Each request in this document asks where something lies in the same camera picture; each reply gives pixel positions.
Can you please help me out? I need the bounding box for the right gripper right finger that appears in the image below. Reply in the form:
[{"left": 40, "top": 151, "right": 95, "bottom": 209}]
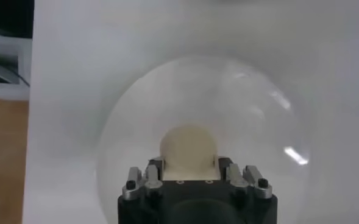
[{"left": 216, "top": 156, "right": 274, "bottom": 200}]

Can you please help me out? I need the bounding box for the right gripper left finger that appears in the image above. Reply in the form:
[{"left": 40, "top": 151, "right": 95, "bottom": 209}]
[{"left": 121, "top": 156, "right": 167, "bottom": 201}]

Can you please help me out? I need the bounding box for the white steamed baozi bun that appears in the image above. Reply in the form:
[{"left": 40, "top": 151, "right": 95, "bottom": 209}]
[{"left": 159, "top": 123, "right": 221, "bottom": 181}]

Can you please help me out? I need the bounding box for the white round plate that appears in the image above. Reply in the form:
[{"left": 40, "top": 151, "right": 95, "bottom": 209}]
[{"left": 96, "top": 54, "right": 311, "bottom": 224}]

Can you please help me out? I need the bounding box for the white side desk with label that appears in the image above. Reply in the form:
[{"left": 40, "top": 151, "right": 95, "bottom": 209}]
[{"left": 0, "top": 29, "right": 34, "bottom": 101}]

